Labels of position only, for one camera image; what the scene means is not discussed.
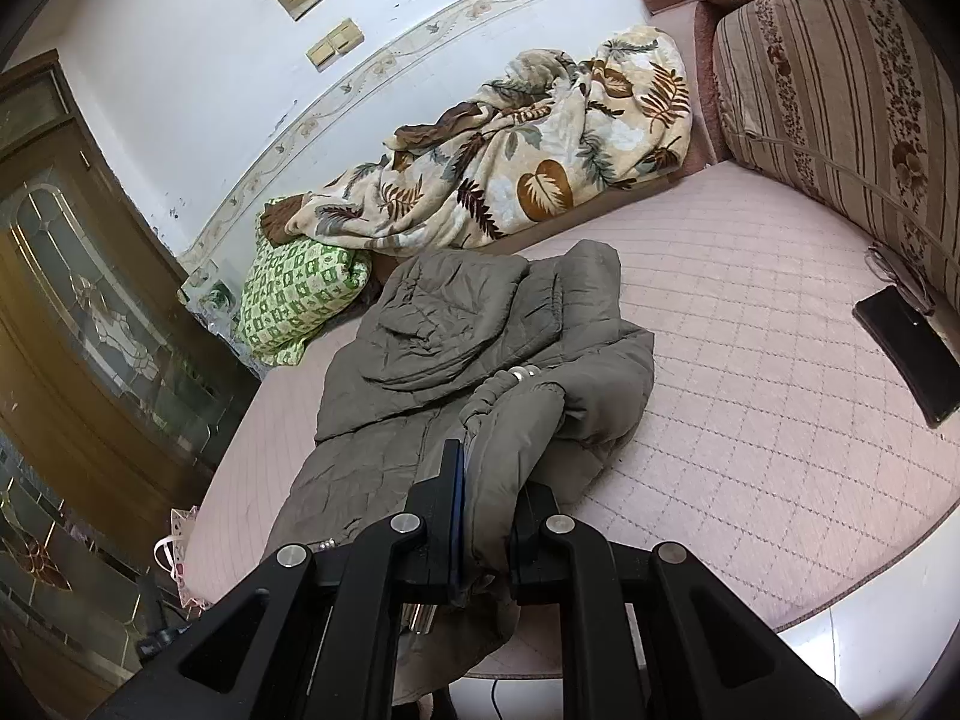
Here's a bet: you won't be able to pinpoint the green checkered quilt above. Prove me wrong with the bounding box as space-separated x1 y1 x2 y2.
236 199 374 367

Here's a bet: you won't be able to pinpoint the wooden glass-door cabinet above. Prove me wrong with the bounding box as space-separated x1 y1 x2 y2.
0 49 260 720

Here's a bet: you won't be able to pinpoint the eyeglasses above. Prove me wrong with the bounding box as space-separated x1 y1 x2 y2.
866 240 938 316

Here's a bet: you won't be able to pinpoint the pink quilted mattress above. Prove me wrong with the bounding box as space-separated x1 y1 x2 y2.
180 161 960 680

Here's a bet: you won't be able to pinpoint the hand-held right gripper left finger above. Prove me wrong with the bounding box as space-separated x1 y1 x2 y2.
90 439 470 720

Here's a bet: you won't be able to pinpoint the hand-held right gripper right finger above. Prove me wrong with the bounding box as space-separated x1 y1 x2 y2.
510 480 863 720

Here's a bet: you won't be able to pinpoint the pink gift bag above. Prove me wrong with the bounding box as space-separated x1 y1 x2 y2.
154 506 207 608

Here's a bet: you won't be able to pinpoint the black device on floor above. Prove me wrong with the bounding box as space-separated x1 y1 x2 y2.
135 577 188 661

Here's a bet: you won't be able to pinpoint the black smartphone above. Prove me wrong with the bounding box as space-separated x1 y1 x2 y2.
853 285 960 428

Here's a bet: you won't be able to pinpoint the striped sofa back cushion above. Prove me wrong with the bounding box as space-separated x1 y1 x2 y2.
711 0 960 331

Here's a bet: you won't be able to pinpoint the leaf print blanket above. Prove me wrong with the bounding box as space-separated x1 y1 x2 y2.
259 25 692 252

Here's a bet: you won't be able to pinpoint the clear plastic bag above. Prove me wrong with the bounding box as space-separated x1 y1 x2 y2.
178 259 260 338

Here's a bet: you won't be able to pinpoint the grey-green puffer jacket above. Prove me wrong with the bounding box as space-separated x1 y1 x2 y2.
281 238 657 702

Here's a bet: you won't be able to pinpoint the beige wall switch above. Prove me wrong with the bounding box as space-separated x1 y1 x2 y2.
305 17 366 72

